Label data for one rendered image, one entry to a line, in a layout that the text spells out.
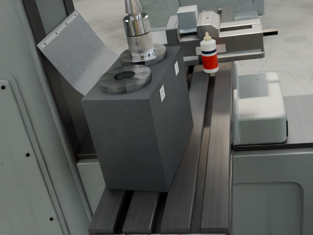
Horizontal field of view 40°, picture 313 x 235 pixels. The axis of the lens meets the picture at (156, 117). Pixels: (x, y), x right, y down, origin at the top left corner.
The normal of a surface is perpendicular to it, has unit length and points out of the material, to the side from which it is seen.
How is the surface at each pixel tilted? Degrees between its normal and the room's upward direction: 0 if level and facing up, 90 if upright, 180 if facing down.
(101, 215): 0
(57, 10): 90
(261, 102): 0
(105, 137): 90
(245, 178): 90
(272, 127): 90
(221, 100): 0
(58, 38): 63
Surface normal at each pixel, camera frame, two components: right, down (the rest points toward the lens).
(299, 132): -0.17, -0.86
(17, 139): -0.16, 0.48
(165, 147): 0.95, 0.00
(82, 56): 0.78, -0.45
